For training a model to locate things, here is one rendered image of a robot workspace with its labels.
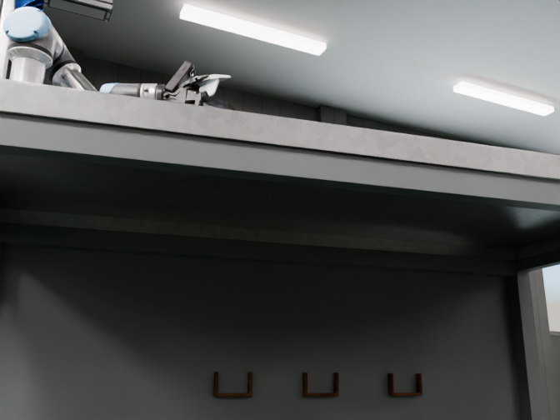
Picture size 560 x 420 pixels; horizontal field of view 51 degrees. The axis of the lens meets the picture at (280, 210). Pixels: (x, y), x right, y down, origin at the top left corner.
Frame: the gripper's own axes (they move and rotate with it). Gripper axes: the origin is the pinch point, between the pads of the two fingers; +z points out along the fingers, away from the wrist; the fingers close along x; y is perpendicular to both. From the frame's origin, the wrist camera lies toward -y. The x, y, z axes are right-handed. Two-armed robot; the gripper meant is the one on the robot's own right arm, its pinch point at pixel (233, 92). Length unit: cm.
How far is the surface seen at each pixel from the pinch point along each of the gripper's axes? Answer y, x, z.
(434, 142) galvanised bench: 50, 59, 35
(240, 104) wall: -229, -348, -28
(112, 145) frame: 57, 71, -7
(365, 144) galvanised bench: 52, 62, 25
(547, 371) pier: -5, -533, 310
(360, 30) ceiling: -229, -241, 75
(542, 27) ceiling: -229, -236, 220
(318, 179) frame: 58, 62, 18
